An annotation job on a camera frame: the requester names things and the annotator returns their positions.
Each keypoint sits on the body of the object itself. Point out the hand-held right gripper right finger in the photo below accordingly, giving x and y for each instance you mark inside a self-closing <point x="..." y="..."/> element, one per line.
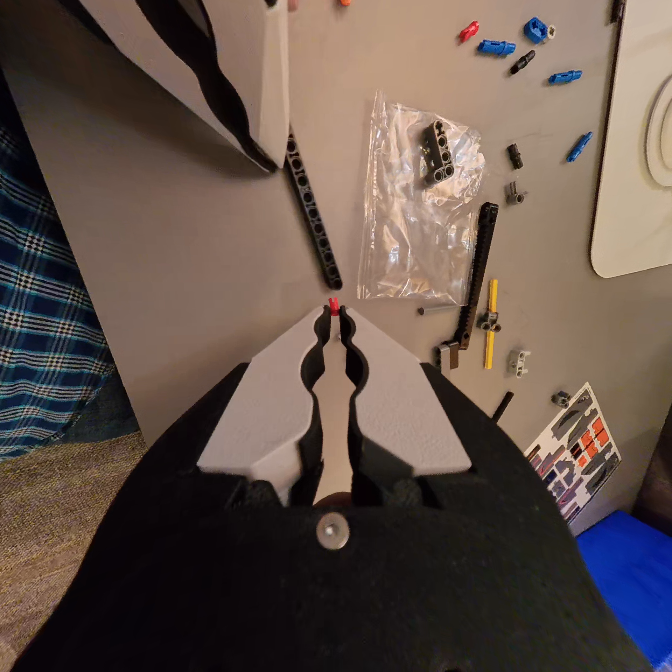
<point x="409" y="420"/>

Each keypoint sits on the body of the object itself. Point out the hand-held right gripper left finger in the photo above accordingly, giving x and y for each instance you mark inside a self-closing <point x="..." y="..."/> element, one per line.
<point x="252" y="420"/>

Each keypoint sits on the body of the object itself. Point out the black lego axle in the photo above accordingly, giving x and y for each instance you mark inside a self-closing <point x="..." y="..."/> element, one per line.
<point x="503" y="407"/>

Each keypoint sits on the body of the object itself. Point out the blue plastic box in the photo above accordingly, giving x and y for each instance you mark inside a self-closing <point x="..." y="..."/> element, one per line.
<point x="630" y="577"/>

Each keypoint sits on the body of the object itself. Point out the small dark grey lego piece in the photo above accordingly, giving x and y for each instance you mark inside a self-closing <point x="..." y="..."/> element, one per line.
<point x="560" y="399"/>

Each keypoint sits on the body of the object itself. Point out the white flat board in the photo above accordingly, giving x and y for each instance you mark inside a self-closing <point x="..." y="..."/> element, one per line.
<point x="624" y="157"/>

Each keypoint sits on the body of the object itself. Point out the black board clip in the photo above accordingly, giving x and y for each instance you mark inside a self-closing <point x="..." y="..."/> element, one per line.
<point x="617" y="10"/>

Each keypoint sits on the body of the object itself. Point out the blue plaid shirt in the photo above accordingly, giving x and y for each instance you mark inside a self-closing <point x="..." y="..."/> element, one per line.
<point x="42" y="262"/>

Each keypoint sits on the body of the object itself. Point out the clear plastic bag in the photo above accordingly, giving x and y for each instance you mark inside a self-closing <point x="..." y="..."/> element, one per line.
<point x="409" y="252"/>

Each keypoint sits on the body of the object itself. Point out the yellow lego axle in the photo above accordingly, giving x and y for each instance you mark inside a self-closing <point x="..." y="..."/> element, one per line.
<point x="492" y="294"/>

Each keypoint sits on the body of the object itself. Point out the white oval dish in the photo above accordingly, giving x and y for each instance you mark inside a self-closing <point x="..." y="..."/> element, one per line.
<point x="662" y="131"/>

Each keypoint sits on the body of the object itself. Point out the grey lego pin connector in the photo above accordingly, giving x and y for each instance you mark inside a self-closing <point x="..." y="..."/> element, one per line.
<point x="516" y="194"/>

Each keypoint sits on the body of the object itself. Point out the grey lego axle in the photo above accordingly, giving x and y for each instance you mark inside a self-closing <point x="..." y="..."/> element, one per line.
<point x="438" y="311"/>

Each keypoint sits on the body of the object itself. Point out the dark grey lego axle connector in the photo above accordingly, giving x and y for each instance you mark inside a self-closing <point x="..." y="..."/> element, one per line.
<point x="489" y="321"/>

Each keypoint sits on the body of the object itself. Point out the long black lego beam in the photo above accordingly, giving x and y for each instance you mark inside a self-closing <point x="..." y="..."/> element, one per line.
<point x="312" y="210"/>

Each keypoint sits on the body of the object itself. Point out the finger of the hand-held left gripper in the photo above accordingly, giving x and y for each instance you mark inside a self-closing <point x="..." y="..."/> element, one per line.
<point x="139" y="36"/>
<point x="241" y="63"/>

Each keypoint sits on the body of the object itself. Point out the dark grey angled lego beam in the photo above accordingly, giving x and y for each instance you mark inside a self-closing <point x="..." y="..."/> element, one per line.
<point x="438" y="152"/>

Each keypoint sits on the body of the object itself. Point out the black lego gear rack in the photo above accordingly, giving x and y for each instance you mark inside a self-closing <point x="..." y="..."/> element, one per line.
<point x="479" y="262"/>

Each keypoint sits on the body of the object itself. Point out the short black lego pin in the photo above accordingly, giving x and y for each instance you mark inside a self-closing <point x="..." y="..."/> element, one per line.
<point x="515" y="156"/>

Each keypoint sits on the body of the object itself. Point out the sticker sheet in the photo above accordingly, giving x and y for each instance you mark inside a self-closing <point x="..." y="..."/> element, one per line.
<point x="577" y="451"/>

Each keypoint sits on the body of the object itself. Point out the blue lego connector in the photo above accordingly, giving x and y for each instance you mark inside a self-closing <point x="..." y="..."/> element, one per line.
<point x="535" y="30"/>

